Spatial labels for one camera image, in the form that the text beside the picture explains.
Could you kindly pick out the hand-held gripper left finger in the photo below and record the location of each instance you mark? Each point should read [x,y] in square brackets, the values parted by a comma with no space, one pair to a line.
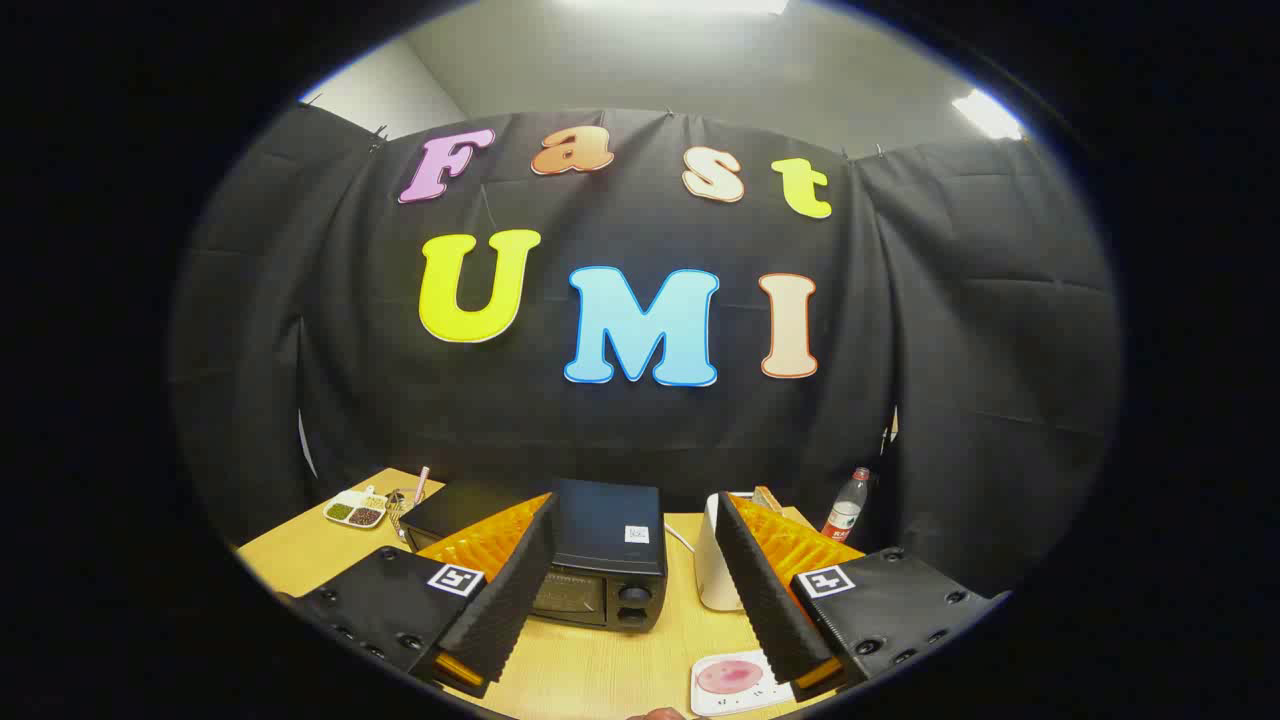
[510,590]

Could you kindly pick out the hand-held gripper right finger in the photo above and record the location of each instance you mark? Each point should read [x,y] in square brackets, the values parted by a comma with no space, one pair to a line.
[765,590]

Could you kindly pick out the pink round food slice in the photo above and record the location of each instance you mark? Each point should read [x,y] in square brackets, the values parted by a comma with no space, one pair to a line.
[730,676]

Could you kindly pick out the white square plate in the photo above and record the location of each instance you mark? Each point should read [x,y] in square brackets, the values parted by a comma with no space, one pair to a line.
[745,702]

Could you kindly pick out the black toaster oven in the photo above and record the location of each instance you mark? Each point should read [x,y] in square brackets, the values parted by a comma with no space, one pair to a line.
[610,525]

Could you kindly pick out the white pop-up toaster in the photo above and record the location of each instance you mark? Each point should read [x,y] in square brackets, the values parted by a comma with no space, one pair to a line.
[712,570]

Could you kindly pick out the brown toast slice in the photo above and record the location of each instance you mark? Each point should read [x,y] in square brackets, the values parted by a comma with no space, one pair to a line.
[767,498]

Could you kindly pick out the clear plastic water bottle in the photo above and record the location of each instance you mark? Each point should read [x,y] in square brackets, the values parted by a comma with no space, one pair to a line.
[847,510]

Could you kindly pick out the small metal utensil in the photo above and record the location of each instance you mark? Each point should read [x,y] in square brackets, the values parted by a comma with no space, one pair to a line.
[398,515]

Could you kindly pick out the pink pen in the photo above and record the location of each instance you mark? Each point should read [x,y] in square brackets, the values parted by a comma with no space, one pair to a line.
[421,485]

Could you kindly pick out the white divided bean dish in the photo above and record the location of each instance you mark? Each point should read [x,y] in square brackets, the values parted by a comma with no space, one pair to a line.
[352,512]

